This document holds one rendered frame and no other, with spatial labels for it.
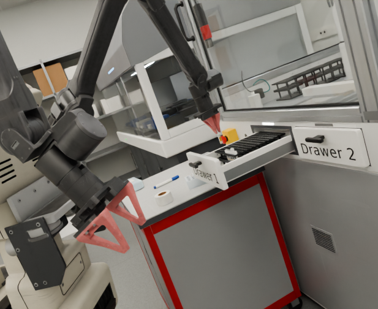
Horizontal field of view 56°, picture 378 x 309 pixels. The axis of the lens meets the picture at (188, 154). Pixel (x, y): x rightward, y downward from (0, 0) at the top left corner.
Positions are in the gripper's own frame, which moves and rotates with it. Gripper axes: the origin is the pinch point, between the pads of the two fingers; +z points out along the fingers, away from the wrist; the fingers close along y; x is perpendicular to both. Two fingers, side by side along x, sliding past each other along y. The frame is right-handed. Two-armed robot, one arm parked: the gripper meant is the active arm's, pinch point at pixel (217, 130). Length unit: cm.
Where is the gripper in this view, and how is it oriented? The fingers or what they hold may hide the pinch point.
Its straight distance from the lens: 134.8
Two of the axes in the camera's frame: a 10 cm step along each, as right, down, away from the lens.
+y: 8.5, -4.8, 2.2
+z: 4.4, 8.7, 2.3
